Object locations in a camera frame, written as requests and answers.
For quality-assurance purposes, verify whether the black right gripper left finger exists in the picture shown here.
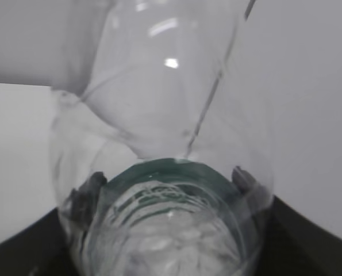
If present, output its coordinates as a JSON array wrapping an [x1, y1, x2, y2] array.
[[0, 209, 79, 275]]

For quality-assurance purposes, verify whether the clear green-label water bottle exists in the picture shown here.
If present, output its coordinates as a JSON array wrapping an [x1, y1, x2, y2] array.
[[49, 1, 273, 275]]

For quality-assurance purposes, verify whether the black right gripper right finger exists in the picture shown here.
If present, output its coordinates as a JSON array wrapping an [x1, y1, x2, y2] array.
[[247, 195, 342, 276]]

